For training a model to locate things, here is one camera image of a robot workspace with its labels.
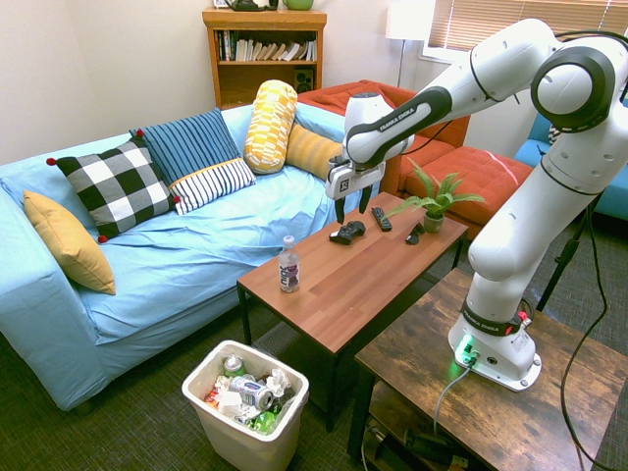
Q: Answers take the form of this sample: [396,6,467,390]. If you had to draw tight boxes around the wooden window blinds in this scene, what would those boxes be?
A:
[427,0,628,53]

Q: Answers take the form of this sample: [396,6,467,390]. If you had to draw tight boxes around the blue striped cushion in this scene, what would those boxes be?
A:
[129,108,244,186]

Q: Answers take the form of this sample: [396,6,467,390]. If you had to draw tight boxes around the small potted green plant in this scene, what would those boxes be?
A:
[382,157,487,235]

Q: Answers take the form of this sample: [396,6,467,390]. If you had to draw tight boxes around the clear bottle with purple label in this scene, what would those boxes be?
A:
[278,235,301,294]

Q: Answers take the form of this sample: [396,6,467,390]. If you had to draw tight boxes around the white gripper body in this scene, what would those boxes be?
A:
[325,156,387,202]

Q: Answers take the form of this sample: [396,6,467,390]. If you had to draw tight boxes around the black power adapter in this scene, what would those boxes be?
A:
[402,428,470,467]

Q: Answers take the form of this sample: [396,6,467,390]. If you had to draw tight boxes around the orange armchair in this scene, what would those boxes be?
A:
[297,79,472,197]

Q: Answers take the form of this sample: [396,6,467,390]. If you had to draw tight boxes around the green wrapper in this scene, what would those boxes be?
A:
[248,410,279,436]

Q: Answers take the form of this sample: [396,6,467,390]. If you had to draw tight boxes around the grey cable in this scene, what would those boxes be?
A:
[433,360,475,436]

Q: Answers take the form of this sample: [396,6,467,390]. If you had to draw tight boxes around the black TV remote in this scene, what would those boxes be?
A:
[370,206,393,232]

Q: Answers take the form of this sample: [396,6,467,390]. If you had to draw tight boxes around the mustard ribbed cushion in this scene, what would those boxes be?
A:
[284,123,344,182]

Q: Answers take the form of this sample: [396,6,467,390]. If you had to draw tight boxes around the white plastic trash bin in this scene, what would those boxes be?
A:
[181,340,311,471]

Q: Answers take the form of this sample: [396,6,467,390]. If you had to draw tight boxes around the white floor lamp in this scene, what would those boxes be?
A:
[385,0,437,89]

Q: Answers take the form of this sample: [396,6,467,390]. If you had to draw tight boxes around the silver drink can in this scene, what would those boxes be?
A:
[230,374,274,410]

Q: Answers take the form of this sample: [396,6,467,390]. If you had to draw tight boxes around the white navy striped cushion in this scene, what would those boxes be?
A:
[168,157,257,217]

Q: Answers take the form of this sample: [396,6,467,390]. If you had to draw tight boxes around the floor vent grille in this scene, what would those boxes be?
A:
[252,321,306,360]

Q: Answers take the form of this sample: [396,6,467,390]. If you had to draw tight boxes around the orange ottoman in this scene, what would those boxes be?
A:
[401,145,535,241]

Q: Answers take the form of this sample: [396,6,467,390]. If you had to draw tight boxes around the teal sofa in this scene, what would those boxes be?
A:
[513,95,628,222]

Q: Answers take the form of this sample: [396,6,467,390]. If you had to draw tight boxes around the plain mustard cushion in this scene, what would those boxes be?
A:
[23,189,118,296]

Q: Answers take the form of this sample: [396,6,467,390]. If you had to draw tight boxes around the crumpled white paper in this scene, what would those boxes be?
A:
[267,367,293,396]

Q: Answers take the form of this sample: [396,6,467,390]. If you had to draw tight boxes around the black white checked cushion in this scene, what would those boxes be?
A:
[45,128,183,244]

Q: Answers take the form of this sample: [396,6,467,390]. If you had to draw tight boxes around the black object on shelf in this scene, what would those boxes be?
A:
[228,0,280,12]

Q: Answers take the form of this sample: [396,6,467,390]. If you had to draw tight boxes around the light blue sofa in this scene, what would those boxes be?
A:
[0,102,382,412]

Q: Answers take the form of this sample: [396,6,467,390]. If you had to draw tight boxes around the reddish wooden coffee table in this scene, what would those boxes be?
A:
[236,190,470,433]

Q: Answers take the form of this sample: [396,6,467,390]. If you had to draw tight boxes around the yellow patterned bolster pillow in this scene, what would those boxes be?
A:
[242,78,299,175]

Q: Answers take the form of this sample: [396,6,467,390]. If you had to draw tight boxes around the row of books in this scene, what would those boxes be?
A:
[217,29,318,63]

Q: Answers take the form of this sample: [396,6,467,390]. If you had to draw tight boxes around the black game controller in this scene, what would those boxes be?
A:
[329,220,367,245]

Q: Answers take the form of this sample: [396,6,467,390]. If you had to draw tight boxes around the black camera stand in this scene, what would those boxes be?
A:
[536,193,605,313]

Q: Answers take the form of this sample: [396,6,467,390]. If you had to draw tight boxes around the black cable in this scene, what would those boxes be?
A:
[553,28,628,471]

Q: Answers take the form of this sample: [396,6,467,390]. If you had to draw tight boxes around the wooden bookshelf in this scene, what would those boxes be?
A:
[201,8,329,111]

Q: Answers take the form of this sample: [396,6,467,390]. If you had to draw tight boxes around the rustic brown robot table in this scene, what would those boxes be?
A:
[346,267,628,471]

